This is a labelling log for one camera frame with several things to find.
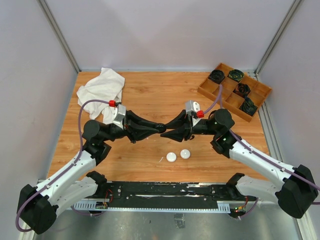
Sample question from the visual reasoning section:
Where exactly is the blue green rolled item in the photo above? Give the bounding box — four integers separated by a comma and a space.
239, 97, 258, 116

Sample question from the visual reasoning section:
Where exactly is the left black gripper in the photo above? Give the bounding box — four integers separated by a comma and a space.
101, 109, 160, 144

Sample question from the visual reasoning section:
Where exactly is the wooden compartment tray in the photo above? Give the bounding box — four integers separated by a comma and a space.
197, 63, 272, 122

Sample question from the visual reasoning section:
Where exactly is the white round charging case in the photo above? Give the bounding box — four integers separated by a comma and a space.
180, 149, 191, 160
166, 152, 177, 163

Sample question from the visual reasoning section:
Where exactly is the dark red rolled item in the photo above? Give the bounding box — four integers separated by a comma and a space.
233, 83, 251, 98

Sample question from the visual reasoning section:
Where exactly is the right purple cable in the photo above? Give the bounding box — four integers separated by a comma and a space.
202, 84, 320, 221

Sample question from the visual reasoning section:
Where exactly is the black rolled item far left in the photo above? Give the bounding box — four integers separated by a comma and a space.
208, 69, 225, 84

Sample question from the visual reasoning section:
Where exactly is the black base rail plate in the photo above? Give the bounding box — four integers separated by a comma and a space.
77, 180, 258, 210

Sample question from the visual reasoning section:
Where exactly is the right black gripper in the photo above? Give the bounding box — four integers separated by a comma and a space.
160, 109, 220, 142

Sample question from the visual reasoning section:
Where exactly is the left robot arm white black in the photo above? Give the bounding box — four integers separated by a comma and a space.
15, 109, 166, 235

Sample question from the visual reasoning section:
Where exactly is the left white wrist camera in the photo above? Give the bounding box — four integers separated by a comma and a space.
112, 104, 127, 129

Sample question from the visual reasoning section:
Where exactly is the grey slotted cable duct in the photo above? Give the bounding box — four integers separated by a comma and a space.
72, 197, 231, 213

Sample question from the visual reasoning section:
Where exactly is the black round charging case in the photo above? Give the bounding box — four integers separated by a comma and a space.
155, 123, 167, 134

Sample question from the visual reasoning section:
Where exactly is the green black rolled item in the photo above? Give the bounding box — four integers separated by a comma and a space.
228, 69, 245, 83

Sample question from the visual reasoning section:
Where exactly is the white crumpled cloth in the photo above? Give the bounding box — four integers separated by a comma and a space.
76, 67, 125, 124

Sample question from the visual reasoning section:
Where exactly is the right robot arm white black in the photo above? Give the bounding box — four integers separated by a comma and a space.
161, 108, 320, 219

